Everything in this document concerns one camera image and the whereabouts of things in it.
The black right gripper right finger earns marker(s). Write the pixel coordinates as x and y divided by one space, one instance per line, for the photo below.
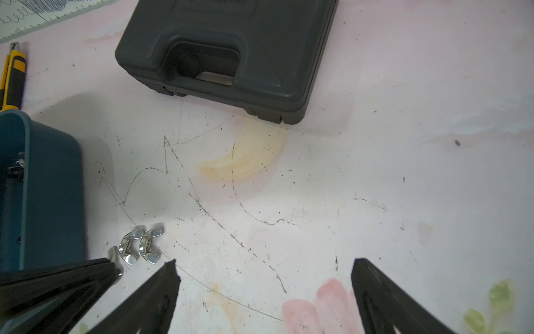
385 308

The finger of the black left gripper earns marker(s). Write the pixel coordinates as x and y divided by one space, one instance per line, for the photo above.
54 298

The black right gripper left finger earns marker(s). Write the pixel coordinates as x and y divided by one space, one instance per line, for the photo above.
149 309

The silver wing nut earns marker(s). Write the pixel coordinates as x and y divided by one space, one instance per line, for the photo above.
146 250
114 257
124 248

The teal plastic storage box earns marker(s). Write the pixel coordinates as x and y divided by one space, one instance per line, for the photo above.
42 214

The yellow black utility knife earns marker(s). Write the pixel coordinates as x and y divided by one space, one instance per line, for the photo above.
13 79

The black plastic tool case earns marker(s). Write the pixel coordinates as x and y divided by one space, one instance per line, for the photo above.
260 56

